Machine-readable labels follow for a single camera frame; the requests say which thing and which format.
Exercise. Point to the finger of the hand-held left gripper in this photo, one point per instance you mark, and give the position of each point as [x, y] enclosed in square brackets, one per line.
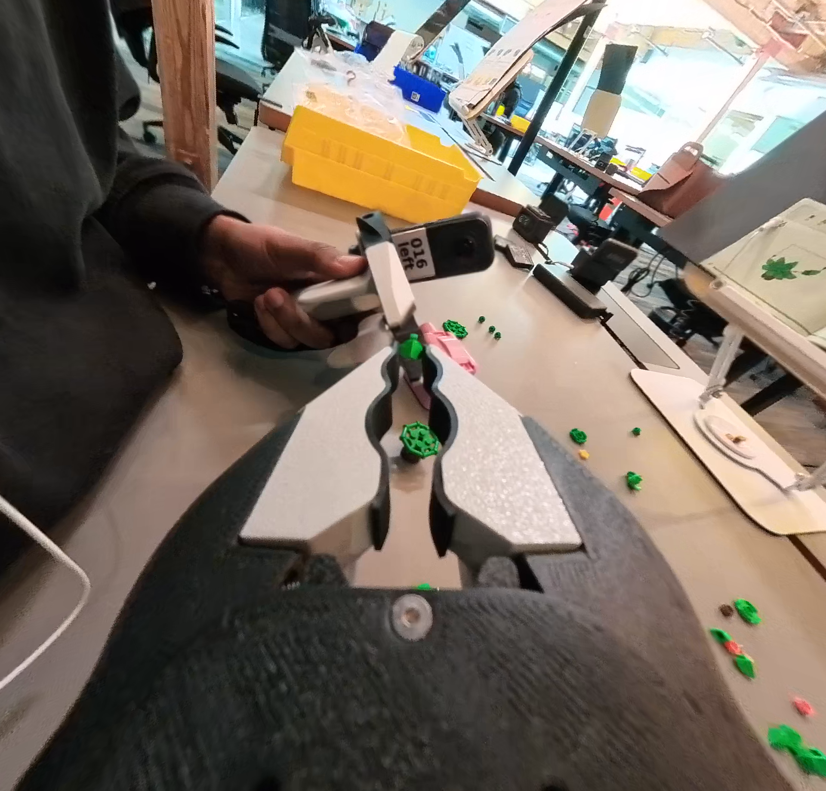
[390, 281]

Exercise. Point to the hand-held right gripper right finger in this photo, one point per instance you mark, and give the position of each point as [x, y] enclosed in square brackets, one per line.
[503, 481]

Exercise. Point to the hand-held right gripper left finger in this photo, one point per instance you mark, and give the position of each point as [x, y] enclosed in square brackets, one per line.
[316, 481]

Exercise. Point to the green leaf brick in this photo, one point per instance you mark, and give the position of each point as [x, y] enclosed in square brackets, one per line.
[747, 610]
[411, 348]

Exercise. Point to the green web plant assembly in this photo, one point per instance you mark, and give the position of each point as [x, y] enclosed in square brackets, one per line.
[419, 439]

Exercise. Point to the person's left forearm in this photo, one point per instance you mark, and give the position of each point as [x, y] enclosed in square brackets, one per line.
[155, 217]

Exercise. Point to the person's left hand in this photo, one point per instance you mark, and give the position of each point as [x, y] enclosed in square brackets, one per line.
[264, 259]

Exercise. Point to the small black flat device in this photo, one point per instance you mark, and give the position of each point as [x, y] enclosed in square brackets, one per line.
[516, 255]

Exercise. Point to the green flat stem piece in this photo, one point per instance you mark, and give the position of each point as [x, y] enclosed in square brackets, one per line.
[455, 328]

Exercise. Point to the pink brick watering can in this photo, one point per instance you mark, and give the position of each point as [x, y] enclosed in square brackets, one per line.
[452, 346]

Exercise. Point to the yellow plastic bin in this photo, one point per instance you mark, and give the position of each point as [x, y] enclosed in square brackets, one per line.
[381, 171]

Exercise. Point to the black flat bar device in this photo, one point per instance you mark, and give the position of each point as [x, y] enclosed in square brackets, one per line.
[571, 293]

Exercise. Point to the green spiky plant brick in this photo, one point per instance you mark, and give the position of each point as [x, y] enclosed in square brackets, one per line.
[784, 736]
[633, 480]
[744, 665]

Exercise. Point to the black desktop device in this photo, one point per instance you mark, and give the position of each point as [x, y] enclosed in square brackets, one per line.
[606, 259]

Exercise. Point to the blue plastic bin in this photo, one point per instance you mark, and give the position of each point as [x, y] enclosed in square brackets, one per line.
[419, 91]

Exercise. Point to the clear plastic bags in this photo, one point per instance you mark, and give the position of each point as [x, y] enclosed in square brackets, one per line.
[361, 104]

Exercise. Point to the white monitor stand base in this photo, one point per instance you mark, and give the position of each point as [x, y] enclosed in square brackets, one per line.
[684, 417]

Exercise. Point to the wooden cardboard stand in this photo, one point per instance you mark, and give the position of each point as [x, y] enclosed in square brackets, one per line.
[516, 49]

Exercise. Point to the black pole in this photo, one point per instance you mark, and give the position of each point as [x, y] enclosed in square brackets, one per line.
[568, 71]

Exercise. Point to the brown paper bag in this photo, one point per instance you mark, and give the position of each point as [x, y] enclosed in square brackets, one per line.
[684, 181]

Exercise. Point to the black office chair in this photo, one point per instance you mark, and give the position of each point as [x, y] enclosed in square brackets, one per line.
[287, 17]
[232, 88]

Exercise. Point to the green brick with yellow bit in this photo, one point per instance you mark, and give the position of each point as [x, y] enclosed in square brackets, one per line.
[719, 636]

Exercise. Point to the green flat leaf brick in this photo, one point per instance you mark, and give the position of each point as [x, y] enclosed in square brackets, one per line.
[747, 610]

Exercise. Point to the person's black jacket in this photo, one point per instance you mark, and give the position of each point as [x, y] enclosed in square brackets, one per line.
[58, 223]

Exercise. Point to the flower instruction booklet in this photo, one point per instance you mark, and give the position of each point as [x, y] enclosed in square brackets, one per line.
[800, 300]

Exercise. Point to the small pink-red brick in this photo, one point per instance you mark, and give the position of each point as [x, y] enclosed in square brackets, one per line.
[802, 705]

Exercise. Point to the black camera box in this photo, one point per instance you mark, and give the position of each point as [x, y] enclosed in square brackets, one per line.
[534, 223]

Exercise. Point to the wooden post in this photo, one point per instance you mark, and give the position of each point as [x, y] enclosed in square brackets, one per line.
[184, 62]

